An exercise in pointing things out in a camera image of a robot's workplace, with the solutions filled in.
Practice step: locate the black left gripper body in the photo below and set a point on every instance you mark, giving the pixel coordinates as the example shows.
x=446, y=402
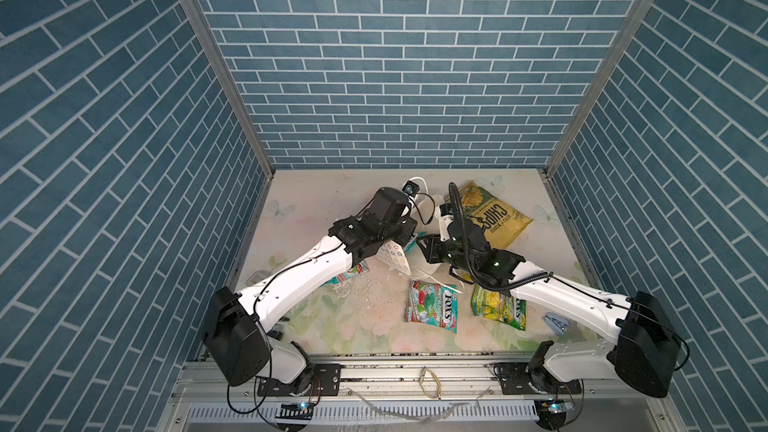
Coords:
x=400, y=231

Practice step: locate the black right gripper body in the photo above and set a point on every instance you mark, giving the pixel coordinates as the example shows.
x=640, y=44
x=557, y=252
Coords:
x=447, y=252

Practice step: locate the white printed paper bag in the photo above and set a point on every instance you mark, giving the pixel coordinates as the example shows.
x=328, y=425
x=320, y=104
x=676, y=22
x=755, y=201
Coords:
x=412, y=261

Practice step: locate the yellow chips bag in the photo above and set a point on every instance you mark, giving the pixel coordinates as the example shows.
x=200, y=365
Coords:
x=502, y=224

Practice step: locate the green Fox's mint candy bag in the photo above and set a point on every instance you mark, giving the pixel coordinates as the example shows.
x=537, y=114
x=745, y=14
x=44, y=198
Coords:
x=353, y=272

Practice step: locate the green Fox's lemon candy bag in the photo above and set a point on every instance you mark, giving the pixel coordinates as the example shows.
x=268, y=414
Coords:
x=497, y=307

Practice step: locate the teal snack packet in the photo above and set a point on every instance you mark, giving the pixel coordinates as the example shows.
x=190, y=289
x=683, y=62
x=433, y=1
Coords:
x=432, y=304

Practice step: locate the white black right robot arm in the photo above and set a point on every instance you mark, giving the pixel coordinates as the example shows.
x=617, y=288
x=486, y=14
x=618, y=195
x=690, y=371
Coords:
x=636, y=342

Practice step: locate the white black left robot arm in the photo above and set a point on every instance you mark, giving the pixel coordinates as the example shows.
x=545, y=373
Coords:
x=236, y=324

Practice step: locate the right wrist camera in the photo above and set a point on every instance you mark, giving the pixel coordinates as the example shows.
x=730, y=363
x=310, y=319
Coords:
x=445, y=216

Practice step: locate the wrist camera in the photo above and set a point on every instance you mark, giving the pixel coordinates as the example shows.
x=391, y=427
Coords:
x=411, y=189
x=445, y=216

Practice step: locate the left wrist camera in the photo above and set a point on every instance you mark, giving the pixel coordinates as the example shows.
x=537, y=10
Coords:
x=411, y=189

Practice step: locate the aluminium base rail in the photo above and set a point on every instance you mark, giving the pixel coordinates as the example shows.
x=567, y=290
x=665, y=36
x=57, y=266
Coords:
x=399, y=377

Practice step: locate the rubber band on rail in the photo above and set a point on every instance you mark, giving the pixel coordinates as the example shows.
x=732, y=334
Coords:
x=430, y=384

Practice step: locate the white cable duct strip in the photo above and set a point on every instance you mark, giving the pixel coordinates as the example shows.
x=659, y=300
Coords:
x=357, y=412

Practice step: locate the aluminium right corner post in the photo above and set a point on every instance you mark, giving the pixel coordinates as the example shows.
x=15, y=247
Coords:
x=617, y=48

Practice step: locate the aluminium corner post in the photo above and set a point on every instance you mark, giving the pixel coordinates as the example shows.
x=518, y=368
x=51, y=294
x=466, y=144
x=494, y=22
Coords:
x=617, y=48
x=210, y=47

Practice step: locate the aluminium left corner post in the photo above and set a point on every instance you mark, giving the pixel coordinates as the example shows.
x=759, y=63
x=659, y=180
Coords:
x=210, y=47

